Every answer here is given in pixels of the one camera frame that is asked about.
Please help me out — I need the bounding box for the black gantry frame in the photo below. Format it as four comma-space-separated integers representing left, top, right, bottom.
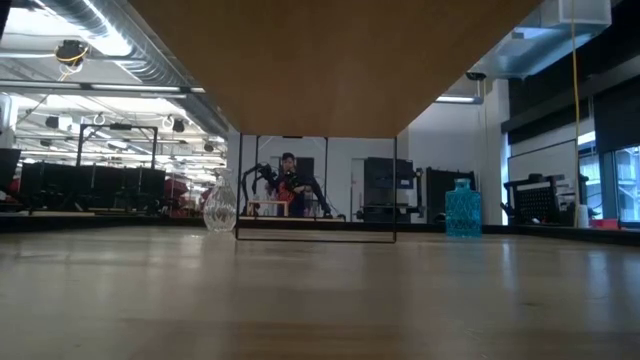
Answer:
75, 123, 160, 169

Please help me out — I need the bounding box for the black partition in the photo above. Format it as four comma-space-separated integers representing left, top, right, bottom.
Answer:
19, 162, 167, 212

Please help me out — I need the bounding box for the black panel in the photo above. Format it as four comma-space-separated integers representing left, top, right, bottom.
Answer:
424, 167, 479, 224

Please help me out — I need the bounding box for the black pegboard cart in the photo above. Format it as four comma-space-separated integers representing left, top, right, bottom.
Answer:
502, 173, 576, 226

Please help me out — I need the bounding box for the light wooden table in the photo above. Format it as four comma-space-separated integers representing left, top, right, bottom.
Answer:
128, 0, 544, 245

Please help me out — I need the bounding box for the blue diamond-pattern glass bottle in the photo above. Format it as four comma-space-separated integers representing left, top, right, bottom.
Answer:
444, 177, 483, 239

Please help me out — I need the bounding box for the ceiling light bar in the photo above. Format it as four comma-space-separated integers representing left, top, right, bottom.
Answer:
434, 94, 485, 105

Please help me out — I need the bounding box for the black cabinet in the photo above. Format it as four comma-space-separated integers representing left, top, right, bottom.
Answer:
363, 156, 416, 224

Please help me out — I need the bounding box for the black ceiling cable reel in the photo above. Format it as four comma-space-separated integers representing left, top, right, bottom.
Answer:
53, 39, 90, 69

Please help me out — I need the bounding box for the white ceiling unit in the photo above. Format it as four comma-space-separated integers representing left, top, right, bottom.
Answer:
539, 0, 613, 29

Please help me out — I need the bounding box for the clear teardrop ribbed glass vase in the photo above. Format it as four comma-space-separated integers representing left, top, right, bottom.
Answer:
202, 168, 239, 233

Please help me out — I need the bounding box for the yellow extension cable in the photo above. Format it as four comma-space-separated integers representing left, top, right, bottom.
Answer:
569, 0, 584, 211

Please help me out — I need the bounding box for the person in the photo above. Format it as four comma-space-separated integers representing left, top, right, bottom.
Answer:
272, 151, 314, 219

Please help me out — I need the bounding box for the silver ventilation duct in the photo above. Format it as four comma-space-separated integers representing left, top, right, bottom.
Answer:
42, 0, 232, 137

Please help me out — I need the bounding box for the small background wooden shelf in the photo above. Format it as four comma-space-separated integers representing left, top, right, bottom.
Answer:
247, 199, 290, 218

